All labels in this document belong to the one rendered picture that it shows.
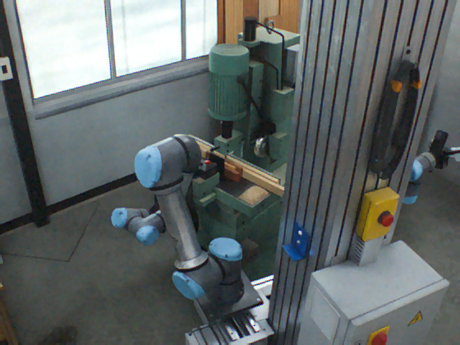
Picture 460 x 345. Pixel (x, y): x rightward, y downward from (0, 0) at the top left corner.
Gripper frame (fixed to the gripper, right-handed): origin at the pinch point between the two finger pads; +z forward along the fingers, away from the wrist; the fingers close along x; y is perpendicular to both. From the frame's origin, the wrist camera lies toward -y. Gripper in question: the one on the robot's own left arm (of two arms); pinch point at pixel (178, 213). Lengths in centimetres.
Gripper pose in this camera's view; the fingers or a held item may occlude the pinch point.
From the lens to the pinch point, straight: 204.1
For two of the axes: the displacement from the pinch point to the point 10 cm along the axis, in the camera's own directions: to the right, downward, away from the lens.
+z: 5.7, 0.9, 8.2
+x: 7.2, 4.2, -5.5
